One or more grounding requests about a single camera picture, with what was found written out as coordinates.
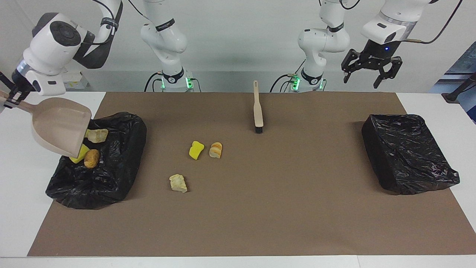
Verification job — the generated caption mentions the bin with black bag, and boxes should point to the bin with black bag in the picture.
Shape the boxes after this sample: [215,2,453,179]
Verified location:
[45,112,147,210]
[361,114,460,195]

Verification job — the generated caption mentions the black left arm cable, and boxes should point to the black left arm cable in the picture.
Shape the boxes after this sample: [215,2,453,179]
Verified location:
[337,0,464,45]

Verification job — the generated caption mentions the black left base cables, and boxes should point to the black left base cables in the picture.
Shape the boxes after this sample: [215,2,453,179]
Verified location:
[270,73,299,93]

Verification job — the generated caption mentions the black right base cables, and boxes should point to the black right base cables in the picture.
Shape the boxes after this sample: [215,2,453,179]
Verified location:
[144,72,202,93]

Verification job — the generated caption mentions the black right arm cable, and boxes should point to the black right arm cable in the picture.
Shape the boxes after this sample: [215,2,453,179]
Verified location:
[78,0,149,46]

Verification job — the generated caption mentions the blue background object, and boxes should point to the blue background object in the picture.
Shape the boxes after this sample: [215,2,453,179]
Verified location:
[431,41,476,123]

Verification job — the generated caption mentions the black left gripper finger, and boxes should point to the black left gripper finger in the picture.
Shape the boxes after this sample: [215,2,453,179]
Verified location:
[373,56,403,89]
[341,49,367,84]

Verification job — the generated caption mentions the white power strip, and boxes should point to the white power strip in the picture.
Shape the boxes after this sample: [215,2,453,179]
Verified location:
[61,72,89,90]

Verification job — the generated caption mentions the beige plastic dustpan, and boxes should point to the beige plastic dustpan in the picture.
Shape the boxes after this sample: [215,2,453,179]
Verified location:
[0,90,92,159]

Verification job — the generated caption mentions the black stand leg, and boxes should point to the black stand leg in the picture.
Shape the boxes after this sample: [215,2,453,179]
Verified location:
[441,73,476,103]
[0,71,15,92]

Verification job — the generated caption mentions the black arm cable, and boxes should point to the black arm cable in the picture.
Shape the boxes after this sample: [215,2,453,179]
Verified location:
[78,0,149,46]
[337,0,464,45]

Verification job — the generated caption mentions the pale yellow toy bread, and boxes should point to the pale yellow toy bread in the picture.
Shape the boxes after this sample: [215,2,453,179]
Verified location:
[169,174,188,194]

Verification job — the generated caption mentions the tan striped toy bread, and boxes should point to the tan striped toy bread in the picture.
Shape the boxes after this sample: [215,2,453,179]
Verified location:
[87,128,109,144]

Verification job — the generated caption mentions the brown toy cookie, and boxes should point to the brown toy cookie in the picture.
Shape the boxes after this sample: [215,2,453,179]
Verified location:
[84,149,101,169]

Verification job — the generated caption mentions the brown table mat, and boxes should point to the brown table mat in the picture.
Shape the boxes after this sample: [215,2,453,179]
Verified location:
[27,92,476,257]

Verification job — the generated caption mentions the beige hand brush black bristles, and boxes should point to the beige hand brush black bristles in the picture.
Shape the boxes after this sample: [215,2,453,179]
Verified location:
[253,80,264,134]

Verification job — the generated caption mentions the black base cables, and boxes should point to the black base cables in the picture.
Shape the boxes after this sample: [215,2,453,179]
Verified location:
[270,73,299,93]
[144,72,202,93]

